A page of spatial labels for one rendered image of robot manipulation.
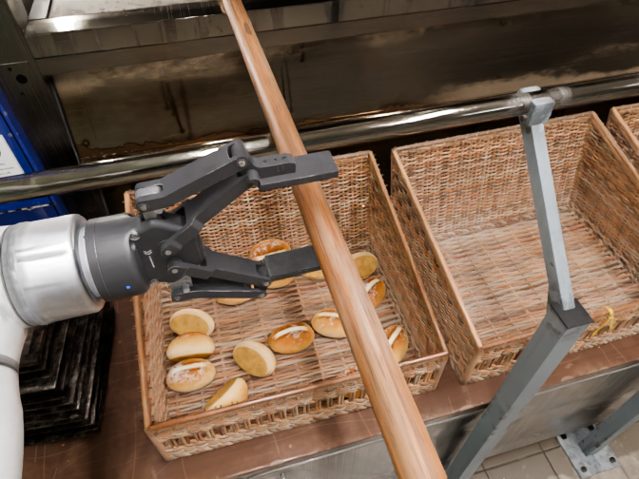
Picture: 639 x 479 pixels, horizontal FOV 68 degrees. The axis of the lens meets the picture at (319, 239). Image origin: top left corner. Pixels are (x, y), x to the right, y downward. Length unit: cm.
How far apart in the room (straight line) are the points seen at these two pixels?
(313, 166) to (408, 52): 69
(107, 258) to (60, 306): 5
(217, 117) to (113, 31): 23
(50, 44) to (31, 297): 58
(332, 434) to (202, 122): 66
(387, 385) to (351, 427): 66
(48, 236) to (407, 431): 31
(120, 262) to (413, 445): 27
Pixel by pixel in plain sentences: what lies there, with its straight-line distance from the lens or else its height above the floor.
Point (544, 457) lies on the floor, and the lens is 174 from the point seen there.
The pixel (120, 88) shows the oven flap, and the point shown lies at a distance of 99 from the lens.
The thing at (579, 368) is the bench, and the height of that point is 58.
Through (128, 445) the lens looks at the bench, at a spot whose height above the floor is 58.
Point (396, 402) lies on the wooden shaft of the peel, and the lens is 35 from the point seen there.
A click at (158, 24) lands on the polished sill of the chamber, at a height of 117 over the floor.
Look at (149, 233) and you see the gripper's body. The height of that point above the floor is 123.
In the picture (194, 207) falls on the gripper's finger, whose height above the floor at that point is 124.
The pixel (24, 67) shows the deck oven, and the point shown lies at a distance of 98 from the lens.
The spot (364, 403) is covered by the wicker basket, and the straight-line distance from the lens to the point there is 100.
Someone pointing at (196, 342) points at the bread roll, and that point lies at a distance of 104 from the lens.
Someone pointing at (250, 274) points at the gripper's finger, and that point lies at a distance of 49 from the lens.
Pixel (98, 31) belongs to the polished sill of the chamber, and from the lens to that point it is 93.
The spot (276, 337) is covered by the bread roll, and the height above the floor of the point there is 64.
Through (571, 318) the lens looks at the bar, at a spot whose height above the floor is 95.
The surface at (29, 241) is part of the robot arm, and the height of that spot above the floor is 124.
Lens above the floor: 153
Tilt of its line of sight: 48 degrees down
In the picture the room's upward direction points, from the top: straight up
